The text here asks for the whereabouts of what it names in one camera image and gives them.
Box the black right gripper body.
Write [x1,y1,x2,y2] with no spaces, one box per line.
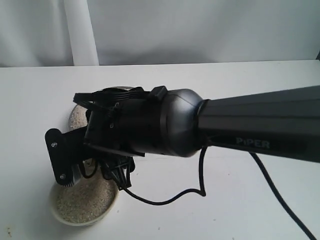
[73,86,170,157]

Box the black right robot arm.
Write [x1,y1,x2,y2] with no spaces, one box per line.
[73,86,320,163]

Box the white bowl of rice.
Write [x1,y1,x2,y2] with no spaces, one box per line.
[49,167,119,227]

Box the steel plate of rice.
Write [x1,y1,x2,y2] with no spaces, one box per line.
[68,86,134,131]

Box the white backdrop curtain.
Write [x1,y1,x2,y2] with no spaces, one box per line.
[0,0,320,67]

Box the black cable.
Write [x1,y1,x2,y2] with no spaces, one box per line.
[79,144,318,240]

